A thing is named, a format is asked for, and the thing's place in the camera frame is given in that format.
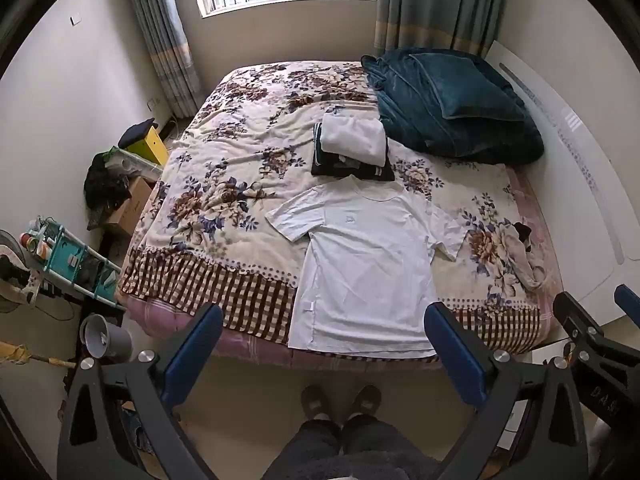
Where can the person's left brown slipper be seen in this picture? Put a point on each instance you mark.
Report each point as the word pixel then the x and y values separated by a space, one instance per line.
pixel 315 400

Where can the person's right brown slipper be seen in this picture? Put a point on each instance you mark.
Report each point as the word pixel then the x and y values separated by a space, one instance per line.
pixel 366 400

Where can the teal plush blanket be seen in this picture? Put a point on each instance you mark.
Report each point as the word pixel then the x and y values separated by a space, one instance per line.
pixel 425 130

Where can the white headboard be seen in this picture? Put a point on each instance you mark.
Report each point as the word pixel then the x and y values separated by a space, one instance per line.
pixel 575 160

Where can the person's brown slipper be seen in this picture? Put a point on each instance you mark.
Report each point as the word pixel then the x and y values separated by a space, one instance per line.
pixel 315 400
pixel 366 400

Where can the white t-shirt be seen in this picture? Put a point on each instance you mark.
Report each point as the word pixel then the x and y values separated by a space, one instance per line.
pixel 365 260

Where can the beige crumpled garment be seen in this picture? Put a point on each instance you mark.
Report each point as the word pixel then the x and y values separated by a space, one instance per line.
pixel 522 260

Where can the dark cloth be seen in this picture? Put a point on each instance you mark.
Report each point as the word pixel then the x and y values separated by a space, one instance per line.
pixel 137 131

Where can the person's left leg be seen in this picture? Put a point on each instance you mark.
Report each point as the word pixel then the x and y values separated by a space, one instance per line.
pixel 310 445

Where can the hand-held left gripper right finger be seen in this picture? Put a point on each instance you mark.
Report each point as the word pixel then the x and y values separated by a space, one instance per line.
pixel 455 355

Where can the grey-blue curtain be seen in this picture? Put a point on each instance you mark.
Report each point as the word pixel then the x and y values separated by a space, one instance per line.
pixel 165 50
pixel 440 5

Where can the teal folded garment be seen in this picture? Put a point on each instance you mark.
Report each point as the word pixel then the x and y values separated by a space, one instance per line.
pixel 317 137

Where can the white folded garment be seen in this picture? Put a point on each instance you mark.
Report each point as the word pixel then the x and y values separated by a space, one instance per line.
pixel 350 135

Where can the grey waste bin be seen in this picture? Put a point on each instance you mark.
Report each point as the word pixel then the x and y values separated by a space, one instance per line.
pixel 110 342

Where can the yellow box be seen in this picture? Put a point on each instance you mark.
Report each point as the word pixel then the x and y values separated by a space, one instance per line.
pixel 150 147

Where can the blue denim cloth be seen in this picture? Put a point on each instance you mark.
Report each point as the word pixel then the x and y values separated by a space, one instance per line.
pixel 136 425

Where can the person's right leg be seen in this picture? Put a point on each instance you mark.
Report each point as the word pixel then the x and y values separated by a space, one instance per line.
pixel 380 440

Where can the teal pillow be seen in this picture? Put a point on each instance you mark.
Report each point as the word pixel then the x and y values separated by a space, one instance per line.
pixel 470 90

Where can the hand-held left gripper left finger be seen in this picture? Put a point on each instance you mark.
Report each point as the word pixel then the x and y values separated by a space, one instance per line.
pixel 192 355

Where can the floral bed blanket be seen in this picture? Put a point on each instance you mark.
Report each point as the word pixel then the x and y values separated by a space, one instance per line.
pixel 235 160

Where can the cardboard box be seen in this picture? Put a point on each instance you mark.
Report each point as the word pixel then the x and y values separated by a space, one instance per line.
pixel 130 207

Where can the person's leg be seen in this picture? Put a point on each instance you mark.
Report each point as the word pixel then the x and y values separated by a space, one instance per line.
pixel 380 440
pixel 310 445

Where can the dark clothes pile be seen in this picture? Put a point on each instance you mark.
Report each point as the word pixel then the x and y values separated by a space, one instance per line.
pixel 105 182

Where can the teal storage cart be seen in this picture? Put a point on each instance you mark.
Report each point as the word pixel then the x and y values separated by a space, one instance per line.
pixel 65 255

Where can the white wall switch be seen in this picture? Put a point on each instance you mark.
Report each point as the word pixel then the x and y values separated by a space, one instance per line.
pixel 76 19

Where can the white floor fan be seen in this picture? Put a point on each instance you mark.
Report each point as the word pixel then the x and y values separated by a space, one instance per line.
pixel 12 280

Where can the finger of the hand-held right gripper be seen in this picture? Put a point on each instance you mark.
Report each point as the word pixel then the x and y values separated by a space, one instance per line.
pixel 570 310
pixel 629 302

